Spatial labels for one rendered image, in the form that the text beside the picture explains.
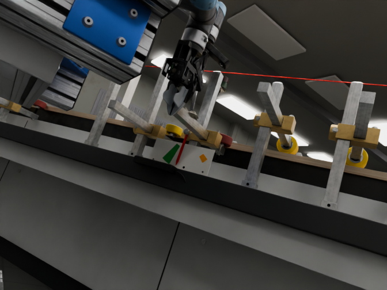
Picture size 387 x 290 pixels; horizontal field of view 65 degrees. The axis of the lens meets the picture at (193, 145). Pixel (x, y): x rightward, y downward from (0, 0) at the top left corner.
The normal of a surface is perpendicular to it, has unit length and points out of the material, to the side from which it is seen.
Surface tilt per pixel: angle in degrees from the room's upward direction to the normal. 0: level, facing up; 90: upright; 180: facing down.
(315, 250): 90
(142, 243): 90
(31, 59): 90
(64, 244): 90
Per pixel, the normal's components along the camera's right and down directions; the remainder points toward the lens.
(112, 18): 0.54, 0.00
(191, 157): -0.40, -0.32
